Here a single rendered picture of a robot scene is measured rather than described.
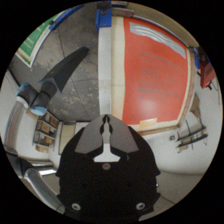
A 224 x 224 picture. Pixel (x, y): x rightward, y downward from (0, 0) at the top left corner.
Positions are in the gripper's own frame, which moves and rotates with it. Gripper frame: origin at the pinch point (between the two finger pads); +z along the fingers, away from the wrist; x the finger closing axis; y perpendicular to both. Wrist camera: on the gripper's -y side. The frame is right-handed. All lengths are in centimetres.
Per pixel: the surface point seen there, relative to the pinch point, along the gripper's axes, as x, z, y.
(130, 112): 9.7, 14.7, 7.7
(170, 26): 26.2, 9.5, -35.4
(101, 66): -1.4, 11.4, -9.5
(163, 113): 29.6, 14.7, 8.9
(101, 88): -1.5, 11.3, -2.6
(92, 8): -25, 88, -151
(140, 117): 15.1, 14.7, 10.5
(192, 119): 226, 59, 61
